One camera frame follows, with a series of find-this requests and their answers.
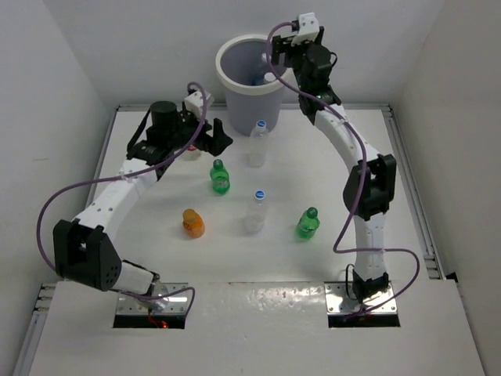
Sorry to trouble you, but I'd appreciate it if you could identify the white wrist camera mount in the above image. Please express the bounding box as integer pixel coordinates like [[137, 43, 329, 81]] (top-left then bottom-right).
[[183, 91, 204, 120], [291, 13, 320, 46]]

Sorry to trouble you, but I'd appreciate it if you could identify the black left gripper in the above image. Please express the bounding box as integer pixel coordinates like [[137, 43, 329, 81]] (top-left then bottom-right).
[[167, 106, 232, 156]]

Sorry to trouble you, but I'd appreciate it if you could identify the large clear bottle white cap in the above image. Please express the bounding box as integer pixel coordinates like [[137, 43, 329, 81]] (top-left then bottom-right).
[[262, 72, 276, 85]]

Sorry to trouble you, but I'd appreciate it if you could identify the red cap cola bottle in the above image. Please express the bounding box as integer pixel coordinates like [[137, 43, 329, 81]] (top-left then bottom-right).
[[182, 145, 201, 161]]

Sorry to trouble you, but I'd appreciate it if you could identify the water bottle blue label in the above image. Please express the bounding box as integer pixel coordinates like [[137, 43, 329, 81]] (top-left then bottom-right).
[[250, 52, 271, 86]]

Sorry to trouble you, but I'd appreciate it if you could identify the clear bottle blue cap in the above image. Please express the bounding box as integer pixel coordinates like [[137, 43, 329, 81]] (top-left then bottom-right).
[[248, 120, 269, 168], [243, 190, 268, 233]]

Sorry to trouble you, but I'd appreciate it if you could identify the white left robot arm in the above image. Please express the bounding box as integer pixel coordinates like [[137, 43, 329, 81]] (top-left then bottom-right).
[[52, 91, 232, 301]]

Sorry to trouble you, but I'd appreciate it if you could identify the green bottle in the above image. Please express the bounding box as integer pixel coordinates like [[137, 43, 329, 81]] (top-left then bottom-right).
[[210, 159, 230, 195], [295, 207, 320, 240]]

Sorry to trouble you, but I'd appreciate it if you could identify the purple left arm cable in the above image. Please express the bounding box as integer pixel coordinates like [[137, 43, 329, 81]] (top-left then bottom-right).
[[37, 81, 196, 310]]

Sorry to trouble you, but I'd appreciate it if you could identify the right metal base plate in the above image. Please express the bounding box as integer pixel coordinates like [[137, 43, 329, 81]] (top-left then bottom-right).
[[324, 282, 398, 316]]

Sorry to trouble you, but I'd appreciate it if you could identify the orange juice bottle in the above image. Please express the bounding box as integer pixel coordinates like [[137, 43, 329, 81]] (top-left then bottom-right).
[[182, 208, 205, 239]]

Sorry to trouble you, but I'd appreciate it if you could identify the grey plastic waste bin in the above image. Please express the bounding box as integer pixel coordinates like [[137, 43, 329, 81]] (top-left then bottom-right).
[[215, 34, 285, 136]]

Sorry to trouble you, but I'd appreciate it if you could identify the aluminium frame rail left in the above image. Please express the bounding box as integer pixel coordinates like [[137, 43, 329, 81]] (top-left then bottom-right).
[[11, 103, 130, 375]]

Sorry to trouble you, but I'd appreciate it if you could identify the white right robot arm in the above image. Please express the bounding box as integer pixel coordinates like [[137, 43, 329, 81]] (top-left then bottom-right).
[[266, 27, 397, 302]]

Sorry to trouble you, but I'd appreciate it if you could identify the metal base plate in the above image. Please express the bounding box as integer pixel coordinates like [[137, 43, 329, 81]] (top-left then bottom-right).
[[116, 282, 195, 316], [324, 282, 398, 316]]

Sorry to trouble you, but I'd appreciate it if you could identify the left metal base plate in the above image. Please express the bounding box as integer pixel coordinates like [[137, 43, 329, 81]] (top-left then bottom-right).
[[116, 282, 195, 316]]

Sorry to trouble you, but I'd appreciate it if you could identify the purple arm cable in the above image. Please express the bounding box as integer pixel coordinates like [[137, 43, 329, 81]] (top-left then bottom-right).
[[264, 21, 422, 316], [37, 81, 196, 310]]

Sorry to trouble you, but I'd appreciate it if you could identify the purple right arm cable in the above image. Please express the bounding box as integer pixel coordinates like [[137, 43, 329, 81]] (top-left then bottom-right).
[[264, 21, 422, 316]]

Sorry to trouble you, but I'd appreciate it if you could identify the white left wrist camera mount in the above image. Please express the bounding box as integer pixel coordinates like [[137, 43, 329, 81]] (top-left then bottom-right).
[[183, 91, 204, 120]]

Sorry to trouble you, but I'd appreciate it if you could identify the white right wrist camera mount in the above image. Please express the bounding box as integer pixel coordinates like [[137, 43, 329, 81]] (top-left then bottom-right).
[[291, 13, 320, 46]]

